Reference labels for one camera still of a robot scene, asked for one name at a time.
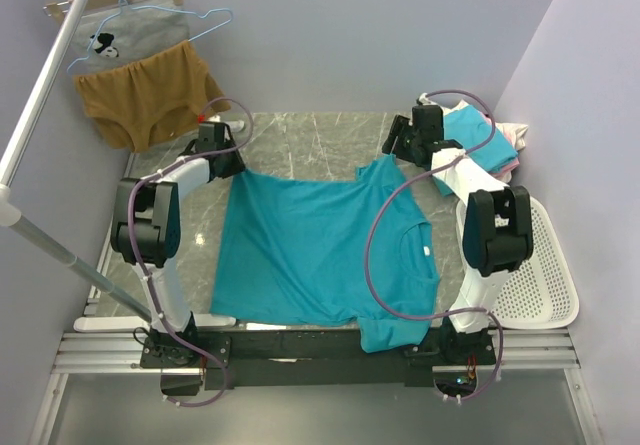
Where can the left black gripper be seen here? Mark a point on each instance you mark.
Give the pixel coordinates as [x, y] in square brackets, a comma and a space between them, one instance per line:
[236, 166]

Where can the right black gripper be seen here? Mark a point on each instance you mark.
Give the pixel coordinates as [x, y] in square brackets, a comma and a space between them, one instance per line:
[401, 126]

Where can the teal t-shirt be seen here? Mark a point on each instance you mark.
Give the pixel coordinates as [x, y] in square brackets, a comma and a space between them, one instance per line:
[297, 252]

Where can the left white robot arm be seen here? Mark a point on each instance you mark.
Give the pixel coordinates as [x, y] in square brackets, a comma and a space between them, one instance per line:
[146, 223]

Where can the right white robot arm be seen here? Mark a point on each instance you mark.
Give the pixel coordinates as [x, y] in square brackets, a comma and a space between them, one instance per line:
[496, 232]

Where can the white rack foot rear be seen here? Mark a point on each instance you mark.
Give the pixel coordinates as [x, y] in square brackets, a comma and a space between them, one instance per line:
[235, 126]

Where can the folded light blue t-shirt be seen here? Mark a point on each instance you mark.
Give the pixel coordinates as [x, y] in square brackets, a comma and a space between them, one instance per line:
[480, 135]

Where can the brown hanging shorts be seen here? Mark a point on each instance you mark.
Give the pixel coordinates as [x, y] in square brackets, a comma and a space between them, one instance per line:
[151, 101]

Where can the grey panda garment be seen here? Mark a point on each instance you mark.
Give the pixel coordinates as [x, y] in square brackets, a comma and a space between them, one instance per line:
[113, 38]

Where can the white plastic laundry basket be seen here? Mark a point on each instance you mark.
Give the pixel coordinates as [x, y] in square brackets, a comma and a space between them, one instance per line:
[541, 294]

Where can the white clothes rack pole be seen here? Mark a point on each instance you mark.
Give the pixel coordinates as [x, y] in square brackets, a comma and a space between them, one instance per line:
[11, 217]

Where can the black base beam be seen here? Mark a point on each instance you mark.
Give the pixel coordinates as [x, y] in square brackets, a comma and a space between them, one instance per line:
[230, 359]

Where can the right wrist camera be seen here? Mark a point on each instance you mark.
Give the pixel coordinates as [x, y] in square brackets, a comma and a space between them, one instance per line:
[426, 99]

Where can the blue wire hanger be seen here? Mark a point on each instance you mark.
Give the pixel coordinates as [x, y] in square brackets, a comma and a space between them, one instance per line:
[199, 25]

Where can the aluminium rail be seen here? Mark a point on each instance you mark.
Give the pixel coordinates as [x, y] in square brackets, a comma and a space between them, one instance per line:
[114, 353]

